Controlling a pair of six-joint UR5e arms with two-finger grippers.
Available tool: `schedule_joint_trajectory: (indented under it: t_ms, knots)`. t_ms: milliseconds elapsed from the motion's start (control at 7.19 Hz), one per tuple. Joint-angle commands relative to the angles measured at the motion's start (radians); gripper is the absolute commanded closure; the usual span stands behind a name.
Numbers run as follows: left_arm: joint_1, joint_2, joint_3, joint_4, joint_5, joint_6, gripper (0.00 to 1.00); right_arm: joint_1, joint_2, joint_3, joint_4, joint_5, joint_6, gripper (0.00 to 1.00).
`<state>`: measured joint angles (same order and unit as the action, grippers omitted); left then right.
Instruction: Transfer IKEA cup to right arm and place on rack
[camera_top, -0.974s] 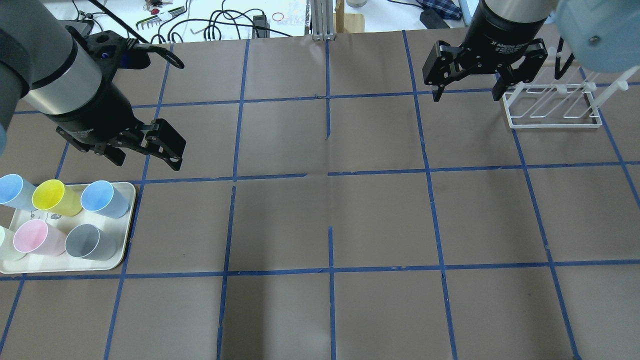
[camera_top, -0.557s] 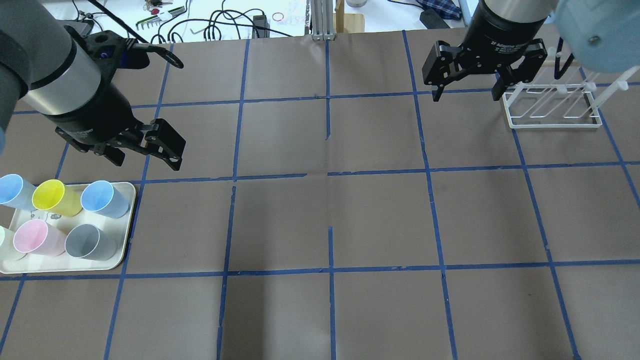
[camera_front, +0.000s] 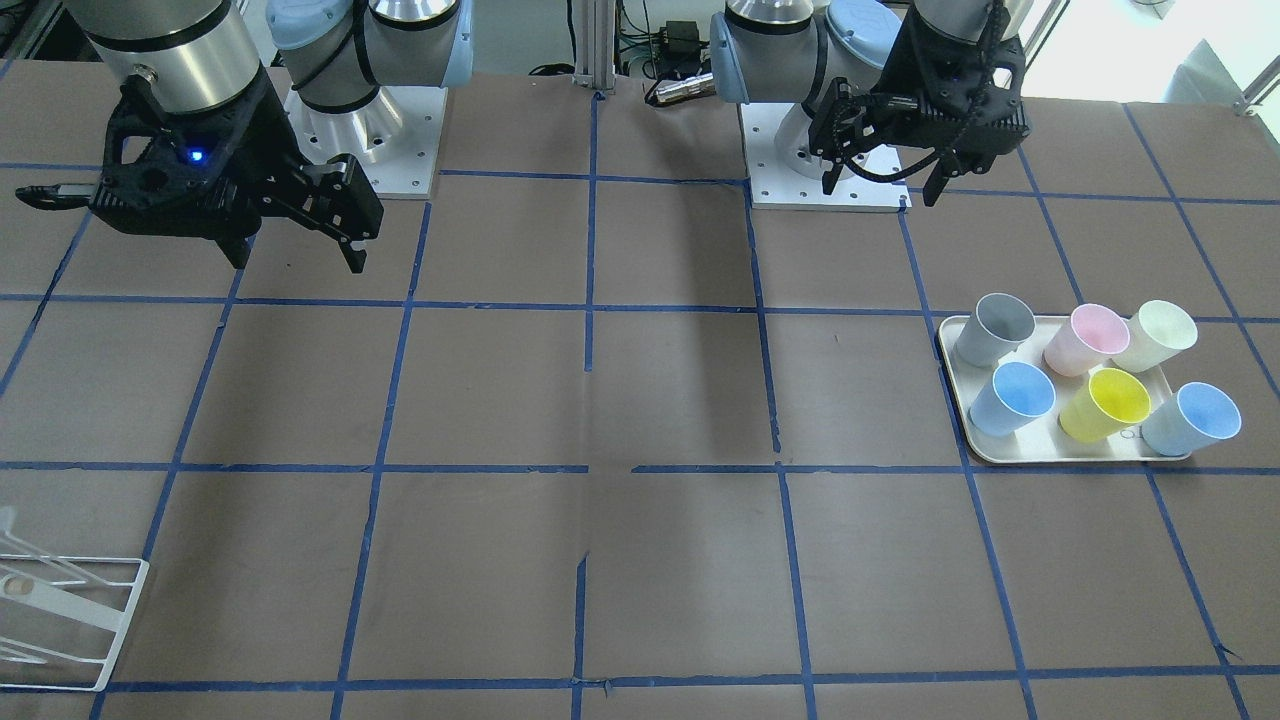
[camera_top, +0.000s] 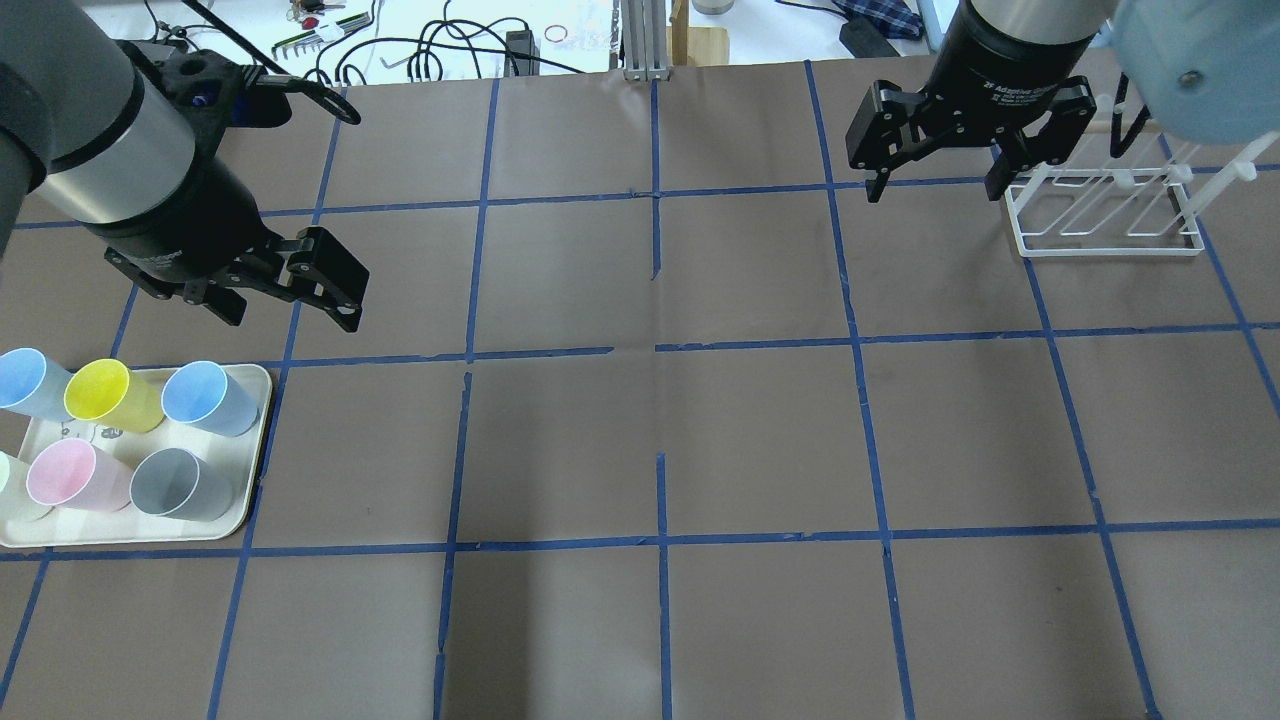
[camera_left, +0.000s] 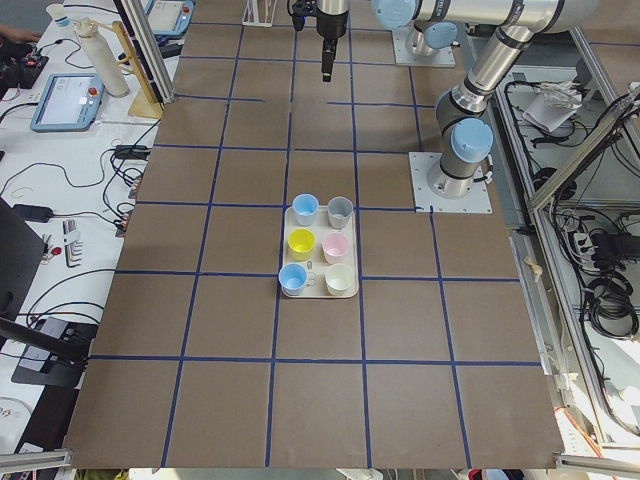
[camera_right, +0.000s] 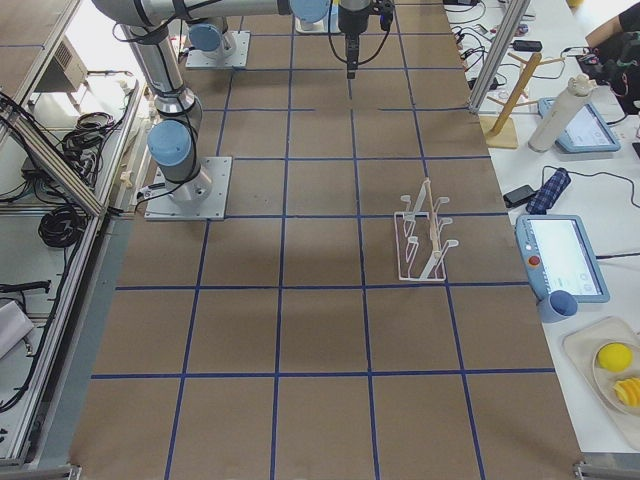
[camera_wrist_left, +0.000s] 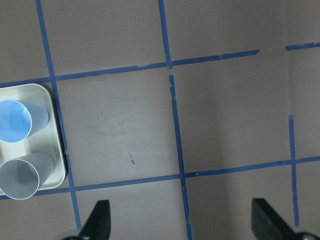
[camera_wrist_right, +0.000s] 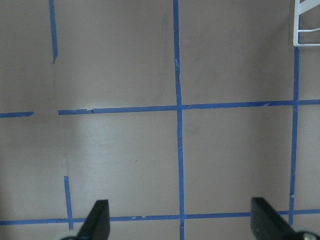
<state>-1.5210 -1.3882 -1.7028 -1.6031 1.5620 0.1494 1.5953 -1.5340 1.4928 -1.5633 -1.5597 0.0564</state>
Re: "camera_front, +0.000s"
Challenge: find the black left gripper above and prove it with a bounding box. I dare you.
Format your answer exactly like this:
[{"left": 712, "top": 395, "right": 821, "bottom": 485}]
[{"left": 809, "top": 5, "right": 1030, "bottom": 208}]

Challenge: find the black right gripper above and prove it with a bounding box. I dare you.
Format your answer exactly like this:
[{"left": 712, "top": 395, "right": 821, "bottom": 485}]
[{"left": 15, "top": 68, "right": 384, "bottom": 274}]

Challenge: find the light blue plastic cup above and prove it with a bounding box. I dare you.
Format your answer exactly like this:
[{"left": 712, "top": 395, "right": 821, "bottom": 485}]
[{"left": 968, "top": 361, "right": 1057, "bottom": 437}]

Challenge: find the grey plastic cup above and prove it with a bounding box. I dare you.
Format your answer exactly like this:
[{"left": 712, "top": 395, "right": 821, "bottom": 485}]
[{"left": 954, "top": 292, "right": 1036, "bottom": 368}]

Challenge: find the pink plastic cup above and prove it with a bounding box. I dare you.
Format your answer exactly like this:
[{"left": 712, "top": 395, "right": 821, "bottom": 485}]
[{"left": 1043, "top": 304, "right": 1132, "bottom": 377}]

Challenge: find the white plastic cup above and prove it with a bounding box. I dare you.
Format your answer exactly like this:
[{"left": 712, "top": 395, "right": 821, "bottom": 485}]
[{"left": 1112, "top": 299, "right": 1199, "bottom": 373}]

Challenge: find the yellow plastic cup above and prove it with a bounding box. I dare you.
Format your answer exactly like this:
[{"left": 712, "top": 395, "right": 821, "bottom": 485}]
[{"left": 1059, "top": 368, "right": 1153, "bottom": 443}]

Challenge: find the silver flashlight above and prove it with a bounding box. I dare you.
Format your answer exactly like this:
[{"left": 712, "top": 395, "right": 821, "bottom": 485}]
[{"left": 644, "top": 72, "right": 716, "bottom": 108}]

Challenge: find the cream plastic tray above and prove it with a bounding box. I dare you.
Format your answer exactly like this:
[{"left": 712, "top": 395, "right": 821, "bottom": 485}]
[{"left": 936, "top": 315, "right": 1190, "bottom": 464}]

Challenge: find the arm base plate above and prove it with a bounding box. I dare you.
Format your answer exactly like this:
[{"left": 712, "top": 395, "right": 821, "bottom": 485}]
[
  {"left": 284, "top": 87, "right": 449, "bottom": 200},
  {"left": 739, "top": 102, "right": 911, "bottom": 213}
]

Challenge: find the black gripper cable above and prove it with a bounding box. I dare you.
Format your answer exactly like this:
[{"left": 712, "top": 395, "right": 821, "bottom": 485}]
[{"left": 845, "top": 0, "right": 1011, "bottom": 184}]

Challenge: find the aluminium frame post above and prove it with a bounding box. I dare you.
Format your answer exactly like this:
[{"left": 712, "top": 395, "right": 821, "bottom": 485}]
[{"left": 570, "top": 0, "right": 617, "bottom": 95}]

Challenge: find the white wire drying rack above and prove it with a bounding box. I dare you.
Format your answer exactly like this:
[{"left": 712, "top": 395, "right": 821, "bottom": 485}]
[{"left": 1, "top": 506, "right": 150, "bottom": 692}]

